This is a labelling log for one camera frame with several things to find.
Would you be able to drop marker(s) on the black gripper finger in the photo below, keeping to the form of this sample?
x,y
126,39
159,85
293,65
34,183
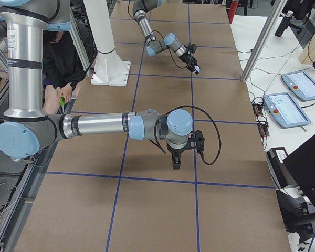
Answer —
x,y
191,67
194,62

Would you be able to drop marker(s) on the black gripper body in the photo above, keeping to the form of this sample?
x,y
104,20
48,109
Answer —
x,y
186,58
175,151

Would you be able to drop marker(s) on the red cylinder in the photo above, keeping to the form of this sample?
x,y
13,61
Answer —
x,y
232,10

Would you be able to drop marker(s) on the black bottle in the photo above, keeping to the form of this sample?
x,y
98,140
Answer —
x,y
284,23

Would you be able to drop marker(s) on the teach pendant near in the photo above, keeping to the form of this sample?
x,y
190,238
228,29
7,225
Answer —
x,y
285,110

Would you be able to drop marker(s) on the teach pendant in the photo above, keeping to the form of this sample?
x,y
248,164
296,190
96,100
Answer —
x,y
301,84
285,110

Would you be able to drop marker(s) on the teach pendant far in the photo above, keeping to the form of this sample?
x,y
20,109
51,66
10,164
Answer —
x,y
301,84

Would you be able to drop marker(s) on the black box on desk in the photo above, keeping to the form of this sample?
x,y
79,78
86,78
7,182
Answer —
x,y
275,158

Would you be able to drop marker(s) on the person in black shirt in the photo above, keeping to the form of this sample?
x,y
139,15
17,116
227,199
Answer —
x,y
62,69

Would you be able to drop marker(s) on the white camera pedestal base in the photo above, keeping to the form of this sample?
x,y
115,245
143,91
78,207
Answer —
x,y
109,68

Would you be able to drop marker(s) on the aluminium frame post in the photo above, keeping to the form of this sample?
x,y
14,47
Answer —
x,y
261,41

